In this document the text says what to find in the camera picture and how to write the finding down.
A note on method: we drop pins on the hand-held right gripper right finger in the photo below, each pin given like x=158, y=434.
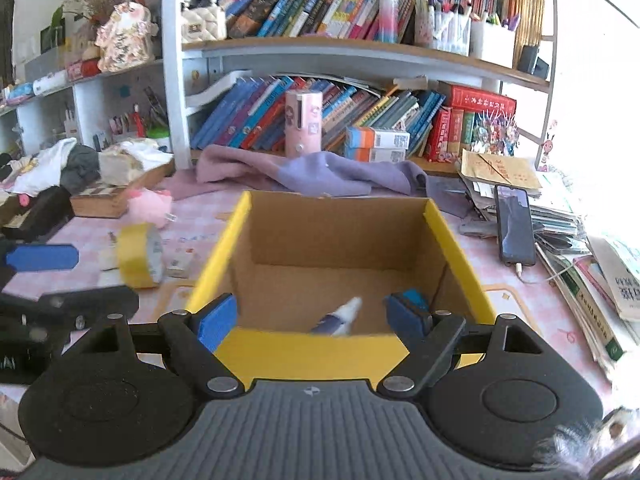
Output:
x=403, y=313

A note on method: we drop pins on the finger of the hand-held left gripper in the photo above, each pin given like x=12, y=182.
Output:
x=90, y=302
x=44, y=257

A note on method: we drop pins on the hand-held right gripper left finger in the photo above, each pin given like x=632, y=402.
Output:
x=218, y=321

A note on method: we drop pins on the white blue correction pen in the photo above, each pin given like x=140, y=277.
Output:
x=337, y=319

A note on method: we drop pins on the yellow tape roll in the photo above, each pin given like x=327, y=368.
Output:
x=139, y=256

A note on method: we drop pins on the yellow cardboard box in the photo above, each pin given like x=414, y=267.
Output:
x=320, y=240

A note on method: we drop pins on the black bag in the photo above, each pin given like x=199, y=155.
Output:
x=35, y=212

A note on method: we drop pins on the wooden tray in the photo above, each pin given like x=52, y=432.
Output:
x=100, y=202

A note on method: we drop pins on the white garment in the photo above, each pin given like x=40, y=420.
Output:
x=42, y=167

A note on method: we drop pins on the grey garment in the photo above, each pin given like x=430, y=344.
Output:
x=80, y=165

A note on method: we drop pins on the pink plush toy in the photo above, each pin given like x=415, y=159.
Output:
x=149, y=205

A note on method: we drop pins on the pink checked tablecloth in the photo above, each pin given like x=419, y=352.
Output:
x=525, y=310

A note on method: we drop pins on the cream cloth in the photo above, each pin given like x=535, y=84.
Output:
x=130, y=160

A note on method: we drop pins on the black smartphone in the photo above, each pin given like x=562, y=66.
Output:
x=514, y=222

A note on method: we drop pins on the purple cloth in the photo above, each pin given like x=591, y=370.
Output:
x=320, y=170

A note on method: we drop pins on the orange and white carton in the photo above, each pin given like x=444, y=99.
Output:
x=376, y=144

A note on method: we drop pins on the brown paper envelope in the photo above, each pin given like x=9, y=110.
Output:
x=500, y=170

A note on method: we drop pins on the pile of books and papers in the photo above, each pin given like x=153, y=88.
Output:
x=580, y=260

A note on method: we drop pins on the colourful figure stand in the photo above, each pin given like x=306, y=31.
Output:
x=495, y=134

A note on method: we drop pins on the row of slanted books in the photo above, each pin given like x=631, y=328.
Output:
x=250, y=115

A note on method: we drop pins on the thick red dictionary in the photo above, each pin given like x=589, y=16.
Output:
x=475, y=115

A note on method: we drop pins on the white wooden bookshelf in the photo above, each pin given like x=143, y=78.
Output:
x=172, y=85

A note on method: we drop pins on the pink cylindrical device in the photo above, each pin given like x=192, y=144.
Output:
x=303, y=122

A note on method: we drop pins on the doll in floral dress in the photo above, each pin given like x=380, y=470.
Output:
x=125, y=35

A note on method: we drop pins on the green potted plant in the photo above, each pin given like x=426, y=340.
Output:
x=59, y=20

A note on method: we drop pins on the white pen box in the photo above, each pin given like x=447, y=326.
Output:
x=492, y=45

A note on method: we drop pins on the small black box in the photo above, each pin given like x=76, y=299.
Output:
x=529, y=59

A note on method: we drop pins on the clear pen holder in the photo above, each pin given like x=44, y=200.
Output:
x=450, y=30

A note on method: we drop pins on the white quilted handbag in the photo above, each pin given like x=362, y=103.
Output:
x=202, y=17

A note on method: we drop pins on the pink blue gradient bottle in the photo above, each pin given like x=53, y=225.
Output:
x=389, y=12

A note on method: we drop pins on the row of colourful shelf books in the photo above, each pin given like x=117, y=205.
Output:
x=320, y=0

